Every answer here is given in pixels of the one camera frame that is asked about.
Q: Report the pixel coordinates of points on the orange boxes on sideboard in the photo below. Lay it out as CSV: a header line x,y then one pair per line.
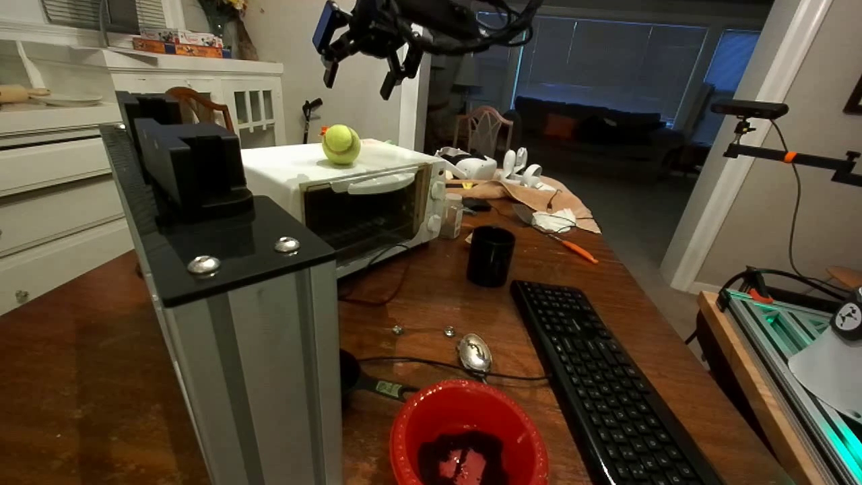
x,y
179,43

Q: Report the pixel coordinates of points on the brown wooden chair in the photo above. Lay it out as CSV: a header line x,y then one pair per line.
x,y
200,107

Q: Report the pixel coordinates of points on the grey paper sheet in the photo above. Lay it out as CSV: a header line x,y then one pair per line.
x,y
829,367

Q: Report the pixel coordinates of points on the wooden tray frame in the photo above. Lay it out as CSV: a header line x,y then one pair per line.
x,y
744,377

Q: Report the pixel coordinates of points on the black camera on stand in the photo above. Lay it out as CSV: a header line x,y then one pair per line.
x,y
749,109

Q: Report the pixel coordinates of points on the black computer keyboard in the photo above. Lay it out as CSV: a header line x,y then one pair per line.
x,y
600,385

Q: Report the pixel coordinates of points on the white drawer cabinet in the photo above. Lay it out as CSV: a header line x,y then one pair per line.
x,y
54,198

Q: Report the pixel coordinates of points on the upholstered wooden dining chair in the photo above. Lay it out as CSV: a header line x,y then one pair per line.
x,y
489,129

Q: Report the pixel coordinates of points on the silver bolt head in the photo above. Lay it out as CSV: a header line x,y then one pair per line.
x,y
287,244
203,264

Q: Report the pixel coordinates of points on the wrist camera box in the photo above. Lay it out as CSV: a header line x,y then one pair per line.
x,y
323,27

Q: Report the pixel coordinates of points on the small black flat object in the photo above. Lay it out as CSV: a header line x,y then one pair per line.
x,y
478,205

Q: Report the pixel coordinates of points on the round white tag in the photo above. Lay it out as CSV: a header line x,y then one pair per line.
x,y
847,319

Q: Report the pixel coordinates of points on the red plastic bowl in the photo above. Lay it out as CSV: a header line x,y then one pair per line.
x,y
413,433

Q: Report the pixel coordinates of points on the crumpled white tissue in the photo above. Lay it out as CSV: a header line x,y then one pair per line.
x,y
552,218

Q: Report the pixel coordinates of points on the black measuring spoon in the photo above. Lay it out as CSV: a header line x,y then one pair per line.
x,y
351,372

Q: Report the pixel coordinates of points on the green metal frame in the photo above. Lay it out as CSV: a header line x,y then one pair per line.
x,y
789,358

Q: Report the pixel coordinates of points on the aluminium post with black plate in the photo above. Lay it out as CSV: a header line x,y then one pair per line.
x,y
252,358

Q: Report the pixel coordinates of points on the dark red block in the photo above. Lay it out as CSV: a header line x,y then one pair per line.
x,y
455,459

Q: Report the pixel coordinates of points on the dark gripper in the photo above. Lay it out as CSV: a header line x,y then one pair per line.
x,y
371,27

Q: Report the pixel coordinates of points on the black block mount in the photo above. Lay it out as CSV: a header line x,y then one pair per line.
x,y
190,162

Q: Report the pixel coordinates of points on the small clear round object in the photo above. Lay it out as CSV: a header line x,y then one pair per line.
x,y
397,330

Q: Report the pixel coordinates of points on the white microwave oven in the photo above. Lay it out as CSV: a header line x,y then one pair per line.
x,y
358,185

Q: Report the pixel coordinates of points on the orange pen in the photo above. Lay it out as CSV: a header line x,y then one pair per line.
x,y
576,252

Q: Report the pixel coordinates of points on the small silver coin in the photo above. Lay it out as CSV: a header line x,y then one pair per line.
x,y
451,331

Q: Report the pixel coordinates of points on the black cup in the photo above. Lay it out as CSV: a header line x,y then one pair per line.
x,y
491,257

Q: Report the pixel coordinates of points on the white glass-door sideboard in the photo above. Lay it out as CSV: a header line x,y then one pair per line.
x,y
225,90

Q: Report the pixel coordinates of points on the yellow-green tennis ball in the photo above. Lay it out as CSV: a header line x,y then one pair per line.
x,y
340,144

